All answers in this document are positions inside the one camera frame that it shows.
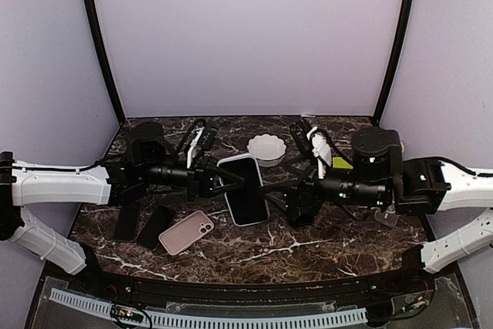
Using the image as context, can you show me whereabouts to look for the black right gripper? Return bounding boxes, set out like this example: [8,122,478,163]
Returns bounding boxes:
[257,156,388,223]

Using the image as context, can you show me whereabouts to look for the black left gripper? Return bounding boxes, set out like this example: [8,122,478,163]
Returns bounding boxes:
[139,156,246,203]

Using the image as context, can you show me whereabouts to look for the lavender phone case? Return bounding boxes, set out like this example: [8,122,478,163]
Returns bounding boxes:
[216,153,270,228]

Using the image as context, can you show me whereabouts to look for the pink phone case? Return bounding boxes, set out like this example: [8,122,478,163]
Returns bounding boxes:
[158,210,214,256]

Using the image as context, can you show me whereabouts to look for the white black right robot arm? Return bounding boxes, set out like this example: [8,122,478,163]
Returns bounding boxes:
[258,122,492,294]

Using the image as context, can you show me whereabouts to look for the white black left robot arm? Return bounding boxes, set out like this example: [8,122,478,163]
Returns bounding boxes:
[1,119,245,295]

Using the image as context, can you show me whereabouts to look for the clear magsafe phone case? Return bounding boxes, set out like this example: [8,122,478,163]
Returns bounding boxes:
[374,207,398,228]

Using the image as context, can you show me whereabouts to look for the white scalloped bowl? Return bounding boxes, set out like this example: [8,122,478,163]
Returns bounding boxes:
[246,133,287,168]

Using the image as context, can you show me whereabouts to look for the green bowl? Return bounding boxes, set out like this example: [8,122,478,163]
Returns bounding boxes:
[332,156,353,170]

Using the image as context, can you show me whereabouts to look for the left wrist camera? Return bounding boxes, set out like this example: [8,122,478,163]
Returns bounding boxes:
[179,119,219,169]

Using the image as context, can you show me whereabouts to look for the white slotted cable duct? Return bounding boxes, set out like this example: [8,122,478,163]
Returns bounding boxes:
[49,288,367,328]

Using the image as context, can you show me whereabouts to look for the black front table rail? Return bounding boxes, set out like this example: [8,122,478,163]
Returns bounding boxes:
[42,259,459,311]

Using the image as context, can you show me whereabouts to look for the black right corner post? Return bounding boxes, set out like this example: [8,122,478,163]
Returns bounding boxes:
[371,0,413,126]

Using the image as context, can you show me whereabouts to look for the black corner post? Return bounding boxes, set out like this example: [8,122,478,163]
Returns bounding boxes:
[83,0,126,126]
[371,0,413,126]

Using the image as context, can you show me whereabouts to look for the black left corner post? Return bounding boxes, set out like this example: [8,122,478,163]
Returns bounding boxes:
[83,0,126,126]

